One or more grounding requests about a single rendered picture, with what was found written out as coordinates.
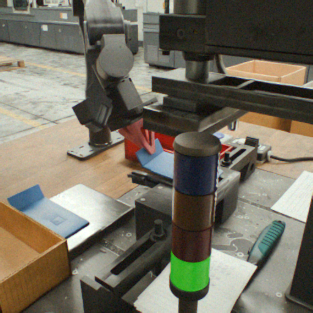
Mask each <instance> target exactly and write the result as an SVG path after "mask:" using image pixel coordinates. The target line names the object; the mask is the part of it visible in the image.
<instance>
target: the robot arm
mask: <svg viewBox="0 0 313 313"><path fill-rule="evenodd" d="M71 7H72V16H73V17H78V26H79V28H80V30H81V34H82V38H83V45H84V58H85V66H86V85H85V89H84V92H85V94H84V95H85V100H84V101H81V102H79V103H78V104H76V105H74V106H73V107H72V109H73V111H74V113H75V115H76V118H77V119H78V121H79V123H80V124H81V125H85V127H87V128H88V130H89V140H88V142H86V143H84V144H81V145H78V146H76V147H74V148H71V149H70V150H68V151H67V155H68V156H70V157H73V158H76V159H78V160H80V161H86V160H87V159H89V158H91V157H93V156H96V155H98V154H100V153H102V152H104V151H107V150H109V149H110V148H112V147H114V146H117V145H119V144H121V143H123V142H124V138H127V139H128V140H129V141H131V142H132V143H133V144H136V145H137V146H138V147H139V148H140V149H141V148H145V149H146V151H147V152H148V153H149V154H150V155H152V154H153V153H155V152H156V148H155V140H154V132H152V131H148V130H145V129H143V118H142V108H143V107H145V106H148V105H151V104H153V103H156V102H159V101H158V98H157V96H155V97H152V98H151V99H149V100H147V101H144V102H142V100H141V98H140V96H139V94H138V91H137V89H136V86H135V84H133V82H132V80H131V78H129V76H130V75H129V72H130V71H131V69H132V67H133V65H134V56H133V55H132V53H131V50H130V49H129V48H130V41H131V39H132V34H131V24H130V21H127V20H124V18H123V15H122V11H121V9H120V8H119V7H116V6H115V4H114V3H112V2H111V0H71ZM117 130H118V131H117ZM149 144H150V145H149Z"/></svg>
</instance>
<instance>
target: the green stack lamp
mask: <svg viewBox="0 0 313 313"><path fill-rule="evenodd" d="M210 263H211V255H210V257H209V258H208V259H205V260H203V261H201V262H185V261H182V260H180V259H178V258H176V256H174V255H173V254H172V252H171V274H170V278H171V281H172V283H173V285H175V286H177V287H178V288H179V289H180V290H184V291H187V292H195V291H199V290H202V289H203V288H204V287H205V286H206V285H207V284H208V282H209V276H210Z"/></svg>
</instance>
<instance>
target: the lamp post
mask: <svg viewBox="0 0 313 313"><path fill-rule="evenodd" d="M172 146H173V148H174V149H175V150H176V151H177V152H179V153H181V154H184V155H189V156H194V157H207V156H211V155H216V154H217V153H220V151H221V150H222V145H221V141H220V140H219V137H217V136H215V135H213V134H210V133H203V132H187V133H182V134H180V135H178V136H177V137H176V138H175V141H174V142H173V145H172ZM170 274H171V272H170ZM170 274H169V289H170V291H171V293H172V294H173V296H176V297H177V298H178V299H179V307H178V313H197V309H198V300H201V299H203V298H204V297H205V296H206V295H207V294H208V292H209V290H210V277H209V282H208V284H207V285H206V286H205V287H204V288H203V289H202V290H199V291H195V292H187V291H184V290H180V289H179V288H178V287H177V286H175V285H173V283H172V281H171V278H170Z"/></svg>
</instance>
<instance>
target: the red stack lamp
mask: <svg viewBox="0 0 313 313"><path fill-rule="evenodd" d="M213 228H214V223H213V225H212V226H211V227H209V228H207V229H204V230H197V231H190V230H187V229H182V228H181V227H179V226H177V225H176V224H175V223H173V221H172V227H171V230H172V232H171V251H172V254H173V255H174V256H176V258H178V259H180V260H182V261H185V262H201V261H203V260H205V259H208V258H209V257H210V255H211V253H212V243H213V240H212V239H213Z"/></svg>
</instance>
